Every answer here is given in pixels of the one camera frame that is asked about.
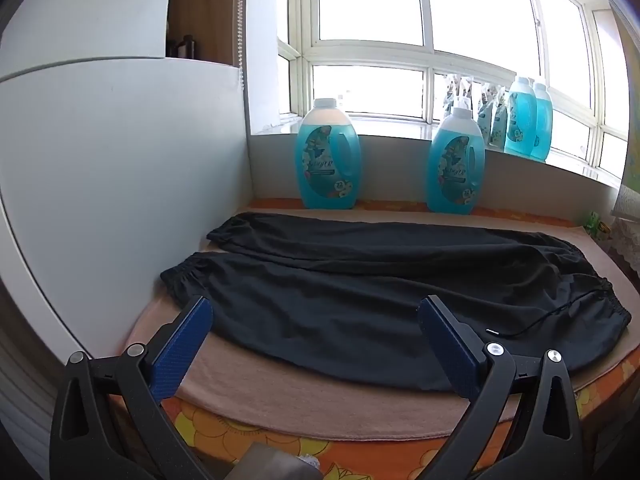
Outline black pants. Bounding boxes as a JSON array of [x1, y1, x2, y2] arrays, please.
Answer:
[[160, 212, 631, 391]]

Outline orange floral bedsheet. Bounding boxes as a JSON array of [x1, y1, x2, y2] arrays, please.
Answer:
[[163, 200, 639, 479]]

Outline white cabinet panel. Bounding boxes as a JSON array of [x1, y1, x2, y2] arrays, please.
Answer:
[[1, 0, 250, 360]]

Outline right blue detergent bottle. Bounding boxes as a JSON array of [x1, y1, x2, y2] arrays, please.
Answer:
[[426, 106, 486, 214]]

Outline blue detergent bottle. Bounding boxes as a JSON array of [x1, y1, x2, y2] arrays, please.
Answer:
[[426, 106, 486, 214], [294, 98, 362, 210]]

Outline blue bottle on windowsill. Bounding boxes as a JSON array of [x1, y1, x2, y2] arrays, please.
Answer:
[[504, 77, 537, 157], [530, 82, 553, 162]]

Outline white refill pouch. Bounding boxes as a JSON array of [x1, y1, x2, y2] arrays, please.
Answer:
[[477, 84, 498, 146], [489, 88, 509, 151]]

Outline left blue detergent bottle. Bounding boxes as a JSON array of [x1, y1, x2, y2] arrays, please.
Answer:
[[294, 98, 362, 210]]

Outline white window frame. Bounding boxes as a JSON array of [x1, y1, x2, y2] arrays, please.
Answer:
[[274, 0, 629, 179]]

